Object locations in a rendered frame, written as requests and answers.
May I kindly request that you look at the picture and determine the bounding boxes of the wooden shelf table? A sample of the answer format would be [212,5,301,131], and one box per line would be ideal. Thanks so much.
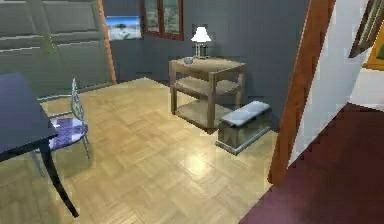
[168,56,248,131]

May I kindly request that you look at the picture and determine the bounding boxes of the wooden footstool with grey cushion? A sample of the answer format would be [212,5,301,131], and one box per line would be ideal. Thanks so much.
[215,100,272,156]

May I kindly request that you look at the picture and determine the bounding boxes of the white shade table lamp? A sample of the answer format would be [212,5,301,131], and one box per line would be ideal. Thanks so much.
[190,26,212,60]

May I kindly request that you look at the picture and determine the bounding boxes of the red framed window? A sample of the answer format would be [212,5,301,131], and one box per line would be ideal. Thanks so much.
[139,0,185,42]

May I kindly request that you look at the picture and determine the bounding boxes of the metal chair with blue cushion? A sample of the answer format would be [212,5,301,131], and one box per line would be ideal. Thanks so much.
[32,77,92,178]

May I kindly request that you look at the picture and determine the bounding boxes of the grey panelled room door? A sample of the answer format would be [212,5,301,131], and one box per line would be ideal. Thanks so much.
[0,0,114,98]

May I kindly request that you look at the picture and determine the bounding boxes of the dark blue table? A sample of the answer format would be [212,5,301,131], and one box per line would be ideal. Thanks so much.
[0,71,80,219]

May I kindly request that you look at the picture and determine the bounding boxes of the blue landscape wall picture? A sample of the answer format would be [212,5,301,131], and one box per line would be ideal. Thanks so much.
[105,15,143,42]

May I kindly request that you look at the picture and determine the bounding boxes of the yellow wall picture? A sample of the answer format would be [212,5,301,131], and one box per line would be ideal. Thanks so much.
[363,31,384,71]

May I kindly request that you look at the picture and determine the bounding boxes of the brown framed wall picture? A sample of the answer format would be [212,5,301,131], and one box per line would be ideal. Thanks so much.
[348,0,384,59]

